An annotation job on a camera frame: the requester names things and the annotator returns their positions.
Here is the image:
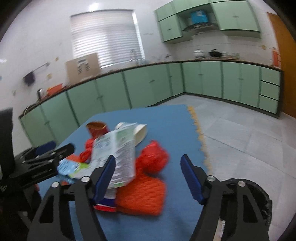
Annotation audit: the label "red paper snack cup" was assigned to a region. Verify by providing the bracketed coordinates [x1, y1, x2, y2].
[86, 121, 109, 140]

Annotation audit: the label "dark hanging cloth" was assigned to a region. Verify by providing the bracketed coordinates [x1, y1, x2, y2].
[23, 71, 35, 86]

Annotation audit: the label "chrome sink faucet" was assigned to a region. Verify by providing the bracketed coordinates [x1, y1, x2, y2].
[129, 49, 142, 66]

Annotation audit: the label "brown wooden door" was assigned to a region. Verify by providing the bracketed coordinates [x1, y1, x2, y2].
[267, 13, 296, 118]

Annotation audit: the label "light blue snack wrapper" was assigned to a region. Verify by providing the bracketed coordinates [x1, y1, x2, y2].
[57, 159, 90, 179]

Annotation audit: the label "green lower kitchen cabinets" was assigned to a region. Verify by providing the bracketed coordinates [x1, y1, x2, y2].
[19, 60, 284, 147]

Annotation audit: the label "brown cardboard box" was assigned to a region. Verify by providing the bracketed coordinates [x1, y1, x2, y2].
[65, 53, 101, 85]

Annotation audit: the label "green upper wall cabinets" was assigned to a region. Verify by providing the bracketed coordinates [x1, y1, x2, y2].
[154, 1, 261, 44]

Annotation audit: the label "small red plastic bag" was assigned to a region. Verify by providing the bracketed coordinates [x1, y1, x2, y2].
[79, 138, 94, 163]

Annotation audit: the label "red white blue wrapper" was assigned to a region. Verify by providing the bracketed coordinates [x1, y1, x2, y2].
[94, 188, 116, 212]

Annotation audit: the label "orange thermos flask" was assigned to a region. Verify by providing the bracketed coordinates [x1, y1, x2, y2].
[272, 47, 281, 68]

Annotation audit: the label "blue foam floor mat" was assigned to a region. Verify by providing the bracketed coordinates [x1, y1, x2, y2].
[36, 104, 212, 241]

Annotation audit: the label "black trash bin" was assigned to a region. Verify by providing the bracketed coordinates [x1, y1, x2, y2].
[220, 178, 273, 240]

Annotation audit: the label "white paper cup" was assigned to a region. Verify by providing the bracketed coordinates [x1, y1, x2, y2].
[115, 122, 147, 146]

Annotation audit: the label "large white plastic food bag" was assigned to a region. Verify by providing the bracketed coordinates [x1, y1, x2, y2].
[90, 123, 137, 189]

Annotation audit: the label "white window blind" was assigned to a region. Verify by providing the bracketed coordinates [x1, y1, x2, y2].
[70, 9, 145, 68]

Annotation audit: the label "orange plastic basin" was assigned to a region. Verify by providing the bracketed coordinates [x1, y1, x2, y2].
[47, 84, 63, 96]

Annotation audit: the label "steel range hood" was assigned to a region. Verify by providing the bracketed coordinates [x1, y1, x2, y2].
[183, 23, 219, 35]

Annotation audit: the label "blue box on hood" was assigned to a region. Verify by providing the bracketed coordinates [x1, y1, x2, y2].
[191, 10, 208, 24]

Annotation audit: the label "orange mesh net bag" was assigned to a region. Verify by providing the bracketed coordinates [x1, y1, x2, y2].
[115, 173, 166, 216]

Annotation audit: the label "steel kettle on counter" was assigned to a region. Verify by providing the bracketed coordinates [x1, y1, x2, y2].
[37, 88, 45, 101]

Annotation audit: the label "white cooking pot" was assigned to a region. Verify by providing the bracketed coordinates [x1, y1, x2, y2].
[194, 49, 205, 59]

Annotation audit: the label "black wok pan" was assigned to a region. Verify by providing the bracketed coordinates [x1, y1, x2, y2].
[209, 49, 223, 58]

